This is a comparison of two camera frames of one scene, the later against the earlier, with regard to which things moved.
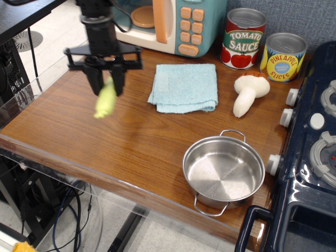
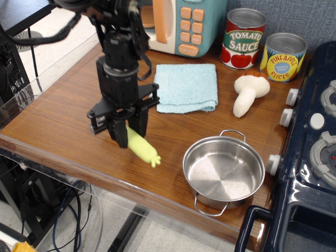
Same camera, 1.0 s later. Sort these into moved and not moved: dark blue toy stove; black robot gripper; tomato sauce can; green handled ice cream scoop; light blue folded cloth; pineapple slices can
Moved: green handled ice cream scoop; black robot gripper
Not moved: dark blue toy stove; pineapple slices can; light blue folded cloth; tomato sauce can
